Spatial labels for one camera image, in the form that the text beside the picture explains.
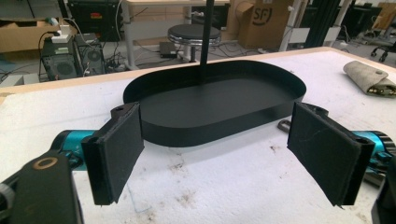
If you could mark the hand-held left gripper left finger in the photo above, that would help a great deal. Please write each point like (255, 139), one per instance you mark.
(115, 155)

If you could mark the plain open cardboard box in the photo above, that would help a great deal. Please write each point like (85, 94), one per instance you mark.
(21, 37)

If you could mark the black metal stand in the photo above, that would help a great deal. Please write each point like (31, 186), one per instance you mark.
(322, 21)

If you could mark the black upright pole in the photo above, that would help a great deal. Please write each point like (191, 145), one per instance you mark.
(206, 34)

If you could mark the black equipment case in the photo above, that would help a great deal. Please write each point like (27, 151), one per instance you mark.
(93, 18)

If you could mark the cardboard box with black logo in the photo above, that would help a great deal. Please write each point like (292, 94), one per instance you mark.
(261, 28)

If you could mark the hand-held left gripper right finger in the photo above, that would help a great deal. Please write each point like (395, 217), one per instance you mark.
(323, 152)

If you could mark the white-legged desk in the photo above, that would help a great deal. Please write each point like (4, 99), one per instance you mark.
(130, 37)

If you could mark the grey felt roll pouch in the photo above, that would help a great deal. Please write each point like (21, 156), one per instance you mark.
(365, 76)

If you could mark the small black floor box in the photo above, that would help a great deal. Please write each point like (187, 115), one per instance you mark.
(168, 49)

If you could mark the black office chair base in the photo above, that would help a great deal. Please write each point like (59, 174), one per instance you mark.
(384, 51)

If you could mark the black oval tray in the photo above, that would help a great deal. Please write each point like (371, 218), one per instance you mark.
(214, 109)

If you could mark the white power adapter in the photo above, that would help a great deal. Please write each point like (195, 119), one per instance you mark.
(62, 34)

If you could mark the black computer tower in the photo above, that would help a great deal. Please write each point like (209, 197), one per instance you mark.
(60, 63)
(91, 56)

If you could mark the black round stool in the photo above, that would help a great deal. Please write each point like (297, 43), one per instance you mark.
(190, 32)

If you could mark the white table cover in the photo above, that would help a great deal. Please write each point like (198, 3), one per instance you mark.
(218, 183)

